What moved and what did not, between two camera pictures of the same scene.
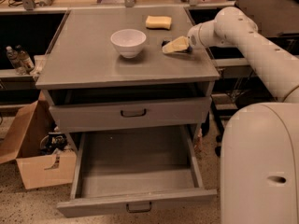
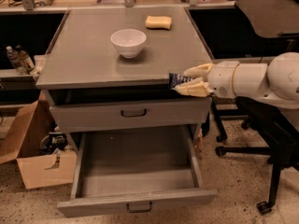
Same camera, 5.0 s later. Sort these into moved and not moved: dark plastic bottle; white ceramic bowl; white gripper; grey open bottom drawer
Moved: white gripper
Not moved: dark plastic bottle; white ceramic bowl; grey open bottom drawer
